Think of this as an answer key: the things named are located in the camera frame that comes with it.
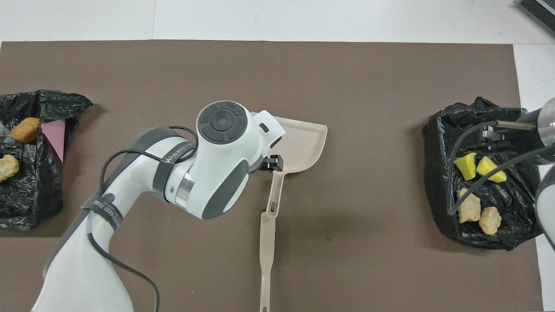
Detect brown table mat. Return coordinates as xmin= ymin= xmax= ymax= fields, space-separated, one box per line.
xmin=0 ymin=40 xmax=544 ymax=312

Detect black bag lined bin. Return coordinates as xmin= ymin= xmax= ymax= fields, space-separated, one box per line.
xmin=423 ymin=96 xmax=549 ymax=251

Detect green topped yellow sponge piece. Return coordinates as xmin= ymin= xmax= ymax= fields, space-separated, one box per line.
xmin=476 ymin=156 xmax=507 ymax=183

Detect dark grey ribbed device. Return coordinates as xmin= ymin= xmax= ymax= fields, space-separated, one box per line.
xmin=518 ymin=0 xmax=555 ymax=25

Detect pink bin with black bag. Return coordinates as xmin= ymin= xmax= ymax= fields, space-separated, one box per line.
xmin=0 ymin=90 xmax=93 ymax=230

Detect pale cream foam chunk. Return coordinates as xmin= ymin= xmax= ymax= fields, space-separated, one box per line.
xmin=0 ymin=155 xmax=20 ymax=183

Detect brown cork nugget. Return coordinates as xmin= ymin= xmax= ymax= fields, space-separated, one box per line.
xmin=11 ymin=117 xmax=41 ymax=144

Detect small yellow sponge piece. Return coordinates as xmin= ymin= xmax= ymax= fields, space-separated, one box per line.
xmin=454 ymin=152 xmax=478 ymax=181

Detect beige hand brush black bristles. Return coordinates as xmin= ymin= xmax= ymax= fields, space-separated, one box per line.
xmin=259 ymin=210 xmax=277 ymax=312

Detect pale beige foam chunk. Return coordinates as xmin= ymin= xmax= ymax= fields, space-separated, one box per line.
xmin=457 ymin=188 xmax=482 ymax=224

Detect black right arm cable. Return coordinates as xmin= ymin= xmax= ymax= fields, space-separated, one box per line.
xmin=447 ymin=120 xmax=555 ymax=216

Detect tan croissant piece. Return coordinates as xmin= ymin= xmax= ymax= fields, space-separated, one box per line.
xmin=479 ymin=206 xmax=503 ymax=235

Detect beige plastic dustpan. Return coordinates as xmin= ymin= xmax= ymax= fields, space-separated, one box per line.
xmin=251 ymin=114 xmax=328 ymax=218

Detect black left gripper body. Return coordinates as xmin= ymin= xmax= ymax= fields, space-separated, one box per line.
xmin=251 ymin=155 xmax=284 ymax=173

